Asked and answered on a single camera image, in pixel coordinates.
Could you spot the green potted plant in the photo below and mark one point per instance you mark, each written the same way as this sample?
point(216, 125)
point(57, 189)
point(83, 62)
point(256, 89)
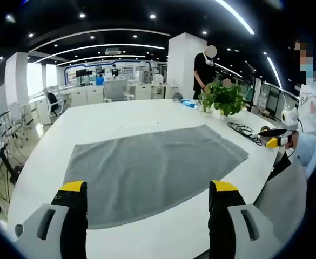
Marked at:
point(225, 98)

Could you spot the white pillar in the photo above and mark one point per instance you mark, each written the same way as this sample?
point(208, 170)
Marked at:
point(182, 64)

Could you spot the white table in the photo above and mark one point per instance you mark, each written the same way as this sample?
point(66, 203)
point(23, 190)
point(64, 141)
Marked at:
point(98, 118)

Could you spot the person's right hand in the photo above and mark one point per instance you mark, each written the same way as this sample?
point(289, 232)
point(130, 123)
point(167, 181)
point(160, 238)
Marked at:
point(295, 140)

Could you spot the black metal frame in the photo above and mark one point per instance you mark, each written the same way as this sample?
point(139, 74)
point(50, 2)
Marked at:
point(3, 172)

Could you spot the black office chair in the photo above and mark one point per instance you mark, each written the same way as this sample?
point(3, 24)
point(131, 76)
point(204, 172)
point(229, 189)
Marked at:
point(52, 101)

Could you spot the grey towel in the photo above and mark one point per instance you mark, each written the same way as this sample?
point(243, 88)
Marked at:
point(147, 167)

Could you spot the blue packet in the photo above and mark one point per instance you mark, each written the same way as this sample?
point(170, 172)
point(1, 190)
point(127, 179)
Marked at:
point(189, 103)

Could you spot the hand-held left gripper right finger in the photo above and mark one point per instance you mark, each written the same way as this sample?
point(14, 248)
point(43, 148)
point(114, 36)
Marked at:
point(228, 229)

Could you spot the grey office chair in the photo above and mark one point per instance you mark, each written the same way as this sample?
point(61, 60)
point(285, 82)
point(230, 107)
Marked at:
point(115, 90)

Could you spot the grey round object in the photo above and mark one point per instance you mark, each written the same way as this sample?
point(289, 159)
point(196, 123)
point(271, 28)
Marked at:
point(177, 97)

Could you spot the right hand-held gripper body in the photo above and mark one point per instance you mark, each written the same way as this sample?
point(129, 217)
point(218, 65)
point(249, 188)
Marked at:
point(289, 116)

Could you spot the person's white printed shirt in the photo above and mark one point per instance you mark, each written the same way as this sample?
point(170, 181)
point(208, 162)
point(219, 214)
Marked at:
point(313, 108)

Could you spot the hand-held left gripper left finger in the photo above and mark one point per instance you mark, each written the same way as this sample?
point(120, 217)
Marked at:
point(63, 229)

